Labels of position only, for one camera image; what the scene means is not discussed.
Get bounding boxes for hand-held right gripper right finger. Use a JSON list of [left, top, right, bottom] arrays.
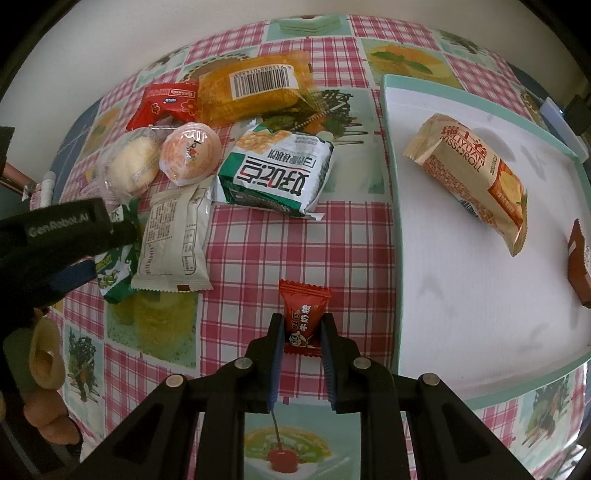
[[321, 313, 532, 480]]

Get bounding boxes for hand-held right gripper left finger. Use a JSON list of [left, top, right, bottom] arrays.
[[81, 313, 284, 480]]

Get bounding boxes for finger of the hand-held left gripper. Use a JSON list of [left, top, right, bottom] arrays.
[[108, 216, 140, 248], [46, 260, 100, 303]]

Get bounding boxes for green biscuit packet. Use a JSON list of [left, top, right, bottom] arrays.
[[95, 203, 141, 304]]

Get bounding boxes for red candy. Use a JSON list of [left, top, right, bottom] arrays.
[[278, 279, 333, 356]]

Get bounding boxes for clear cream bun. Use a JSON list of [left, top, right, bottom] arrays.
[[95, 128, 169, 208]]

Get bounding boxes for white tray with teal rim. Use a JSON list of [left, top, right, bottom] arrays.
[[379, 74, 591, 411]]

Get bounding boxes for orange swiss roll packet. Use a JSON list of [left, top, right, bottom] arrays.
[[403, 113, 528, 257]]

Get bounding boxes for person's left hand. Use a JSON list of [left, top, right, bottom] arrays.
[[22, 318, 83, 445]]

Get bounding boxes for white snack packet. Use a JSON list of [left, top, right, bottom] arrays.
[[130, 178, 215, 293]]

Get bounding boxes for blue plaid cloth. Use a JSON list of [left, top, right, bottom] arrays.
[[48, 99, 105, 181]]

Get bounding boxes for pink checkered dessert tablecloth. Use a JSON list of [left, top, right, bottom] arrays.
[[46, 14, 591, 480]]

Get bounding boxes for orange jelly cup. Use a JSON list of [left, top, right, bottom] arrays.
[[159, 122, 221, 186]]

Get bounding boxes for red snack packet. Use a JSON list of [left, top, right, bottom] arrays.
[[126, 80, 200, 132]]

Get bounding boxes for green and white cracker packet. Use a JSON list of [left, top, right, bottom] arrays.
[[210, 121, 335, 221]]

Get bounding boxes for orange cake packet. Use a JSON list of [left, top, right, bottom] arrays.
[[196, 52, 319, 124]]

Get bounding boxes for brown snack packet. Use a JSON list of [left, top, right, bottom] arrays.
[[567, 219, 591, 309]]

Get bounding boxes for white box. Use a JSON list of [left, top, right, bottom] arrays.
[[538, 99, 566, 134]]

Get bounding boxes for dark device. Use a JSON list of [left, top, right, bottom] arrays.
[[561, 95, 591, 137]]

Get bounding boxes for wooden chair frame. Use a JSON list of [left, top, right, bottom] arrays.
[[0, 161, 31, 191]]

